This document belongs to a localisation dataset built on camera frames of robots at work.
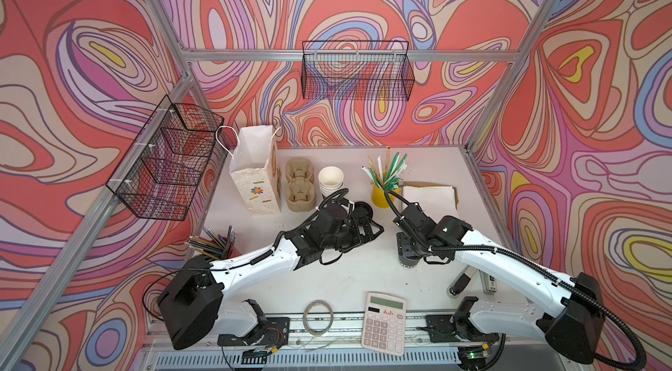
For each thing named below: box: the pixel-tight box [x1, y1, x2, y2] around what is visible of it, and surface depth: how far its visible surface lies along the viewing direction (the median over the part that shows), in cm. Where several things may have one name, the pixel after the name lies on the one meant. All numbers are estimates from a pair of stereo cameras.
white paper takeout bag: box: [215, 124, 282, 215], surface depth 88 cm
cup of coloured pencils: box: [187, 224, 242, 260], surface depth 80 cm
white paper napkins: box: [402, 185, 459, 221], surface depth 101 cm
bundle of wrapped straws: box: [361, 146, 408, 191], surface depth 95 cm
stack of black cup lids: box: [350, 201, 374, 221], surface depth 97 cm
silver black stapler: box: [446, 265, 478, 299], surface depth 81 cm
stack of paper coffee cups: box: [318, 165, 345, 197], surface depth 92 cm
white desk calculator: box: [361, 291, 407, 357], surface depth 75 cm
